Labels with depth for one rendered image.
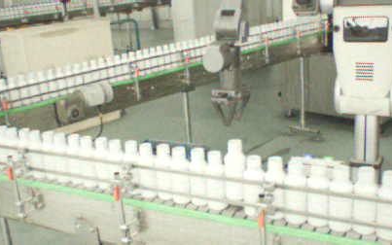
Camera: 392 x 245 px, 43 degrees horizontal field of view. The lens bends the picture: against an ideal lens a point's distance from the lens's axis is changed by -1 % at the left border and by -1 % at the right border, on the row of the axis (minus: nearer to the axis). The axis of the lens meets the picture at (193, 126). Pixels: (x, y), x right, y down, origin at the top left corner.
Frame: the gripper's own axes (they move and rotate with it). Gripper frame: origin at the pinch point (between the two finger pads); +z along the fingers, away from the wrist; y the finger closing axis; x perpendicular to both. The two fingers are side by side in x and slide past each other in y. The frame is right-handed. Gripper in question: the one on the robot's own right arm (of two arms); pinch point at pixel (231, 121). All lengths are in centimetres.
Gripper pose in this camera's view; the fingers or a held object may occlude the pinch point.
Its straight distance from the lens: 132.8
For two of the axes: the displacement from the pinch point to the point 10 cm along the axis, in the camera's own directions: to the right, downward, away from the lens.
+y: -4.8, 2.4, -8.5
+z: 0.4, 9.7, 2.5
